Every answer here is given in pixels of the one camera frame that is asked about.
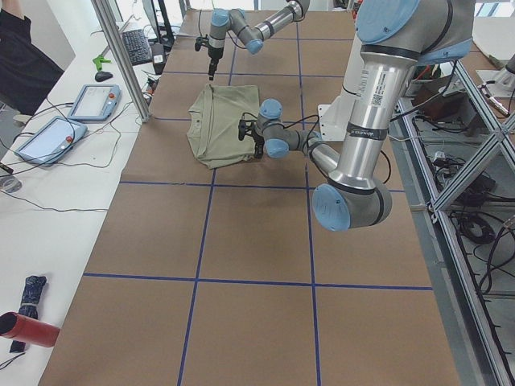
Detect red cylinder bottle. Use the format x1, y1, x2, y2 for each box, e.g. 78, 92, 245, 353
1, 312, 60, 347

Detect teach pendant tablet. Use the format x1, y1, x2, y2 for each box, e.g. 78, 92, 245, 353
14, 117, 87, 166
68, 84, 121, 123

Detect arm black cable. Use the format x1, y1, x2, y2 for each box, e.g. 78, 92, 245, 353
194, 8, 250, 53
237, 112, 392, 186

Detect person in black shirt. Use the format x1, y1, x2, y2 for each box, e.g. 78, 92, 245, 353
1, 1, 64, 115

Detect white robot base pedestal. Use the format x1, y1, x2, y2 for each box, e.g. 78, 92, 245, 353
318, 35, 364, 142

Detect black computer mouse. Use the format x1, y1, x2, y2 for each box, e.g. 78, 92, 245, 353
94, 71, 113, 82

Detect aluminium frame rail structure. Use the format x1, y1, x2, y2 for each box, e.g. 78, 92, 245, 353
390, 51, 514, 385

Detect folded dark blue umbrella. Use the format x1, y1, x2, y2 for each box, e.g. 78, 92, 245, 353
10, 275, 47, 353

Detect aluminium frame post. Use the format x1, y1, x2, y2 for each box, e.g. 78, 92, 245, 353
91, 0, 150, 123

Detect black keyboard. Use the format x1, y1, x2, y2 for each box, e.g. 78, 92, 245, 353
122, 29, 152, 65

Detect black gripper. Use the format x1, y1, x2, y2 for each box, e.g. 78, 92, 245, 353
208, 46, 224, 80
251, 126, 265, 158

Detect olive green long-sleeve shirt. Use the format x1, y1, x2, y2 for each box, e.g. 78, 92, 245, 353
187, 84, 259, 170

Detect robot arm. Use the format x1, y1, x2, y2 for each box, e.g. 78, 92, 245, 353
195, 0, 311, 80
248, 1, 475, 232

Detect near teach pendant tablet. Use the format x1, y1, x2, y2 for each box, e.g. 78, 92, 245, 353
14, 117, 87, 166

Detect far teach pendant tablet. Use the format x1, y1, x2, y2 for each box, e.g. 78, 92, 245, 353
68, 84, 121, 123

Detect green plastic tool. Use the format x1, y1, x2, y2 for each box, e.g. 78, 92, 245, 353
93, 55, 112, 72

